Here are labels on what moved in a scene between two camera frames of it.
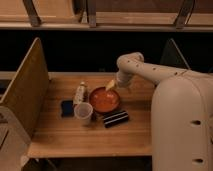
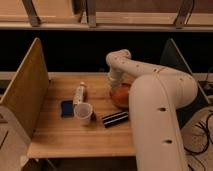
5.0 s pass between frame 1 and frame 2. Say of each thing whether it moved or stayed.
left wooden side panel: stayed
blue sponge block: stayed
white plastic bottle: stayed
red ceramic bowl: moved
